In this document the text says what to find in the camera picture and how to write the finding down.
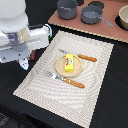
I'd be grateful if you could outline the grey pot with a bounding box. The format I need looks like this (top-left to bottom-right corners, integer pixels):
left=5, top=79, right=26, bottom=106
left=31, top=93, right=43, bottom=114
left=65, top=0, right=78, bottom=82
left=57, top=0, right=77, bottom=20

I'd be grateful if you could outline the beige woven placemat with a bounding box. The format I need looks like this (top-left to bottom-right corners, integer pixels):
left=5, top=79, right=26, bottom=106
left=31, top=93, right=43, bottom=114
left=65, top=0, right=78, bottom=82
left=13, top=31, right=113, bottom=128

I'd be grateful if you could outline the beige bowl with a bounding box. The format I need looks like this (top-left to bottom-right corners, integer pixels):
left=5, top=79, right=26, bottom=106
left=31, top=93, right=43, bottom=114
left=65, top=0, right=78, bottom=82
left=119, top=5, right=128, bottom=30

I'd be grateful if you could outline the light blue milk carton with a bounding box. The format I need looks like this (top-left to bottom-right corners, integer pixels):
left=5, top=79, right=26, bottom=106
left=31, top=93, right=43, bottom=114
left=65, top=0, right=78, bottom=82
left=47, top=24, right=52, bottom=40

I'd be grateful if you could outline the round beige plate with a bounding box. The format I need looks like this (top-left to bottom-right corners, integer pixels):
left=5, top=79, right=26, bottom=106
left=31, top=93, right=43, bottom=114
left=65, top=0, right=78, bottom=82
left=55, top=55, right=83, bottom=77

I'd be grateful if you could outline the black burner plate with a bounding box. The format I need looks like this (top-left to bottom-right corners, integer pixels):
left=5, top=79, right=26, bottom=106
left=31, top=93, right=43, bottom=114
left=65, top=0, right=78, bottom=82
left=88, top=1, right=104, bottom=9

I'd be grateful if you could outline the knife with wooden handle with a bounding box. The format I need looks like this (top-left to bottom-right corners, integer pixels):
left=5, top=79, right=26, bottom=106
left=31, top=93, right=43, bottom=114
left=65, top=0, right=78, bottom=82
left=58, top=49, right=97, bottom=62

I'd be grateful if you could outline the grey saucepan with handle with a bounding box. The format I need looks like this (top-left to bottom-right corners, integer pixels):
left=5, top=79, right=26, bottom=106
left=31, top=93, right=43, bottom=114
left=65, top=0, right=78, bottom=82
left=81, top=6, right=113, bottom=27

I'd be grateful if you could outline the brown stove board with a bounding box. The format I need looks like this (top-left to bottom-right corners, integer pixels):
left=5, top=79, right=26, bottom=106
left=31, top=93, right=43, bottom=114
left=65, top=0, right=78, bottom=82
left=48, top=0, right=128, bottom=43

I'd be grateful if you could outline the yellow butter box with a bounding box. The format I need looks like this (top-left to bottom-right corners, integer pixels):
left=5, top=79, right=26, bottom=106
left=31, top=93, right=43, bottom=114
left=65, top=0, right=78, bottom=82
left=65, top=54, right=74, bottom=72

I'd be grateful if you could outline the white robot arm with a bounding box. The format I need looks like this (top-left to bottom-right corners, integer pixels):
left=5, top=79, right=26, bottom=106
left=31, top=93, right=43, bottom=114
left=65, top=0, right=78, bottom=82
left=0, top=0, right=52, bottom=63

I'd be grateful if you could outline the brown sausage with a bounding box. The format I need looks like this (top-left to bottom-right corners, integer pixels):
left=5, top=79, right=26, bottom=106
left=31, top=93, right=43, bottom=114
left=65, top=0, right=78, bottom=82
left=30, top=50, right=36, bottom=60

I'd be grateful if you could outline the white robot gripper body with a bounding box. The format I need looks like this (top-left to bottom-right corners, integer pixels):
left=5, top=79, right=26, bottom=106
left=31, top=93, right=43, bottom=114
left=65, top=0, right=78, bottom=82
left=0, top=24, right=49, bottom=63

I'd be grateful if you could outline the fork with wooden handle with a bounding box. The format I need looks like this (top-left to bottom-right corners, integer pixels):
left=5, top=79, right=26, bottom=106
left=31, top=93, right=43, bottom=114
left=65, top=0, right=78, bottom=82
left=45, top=71, right=85, bottom=88

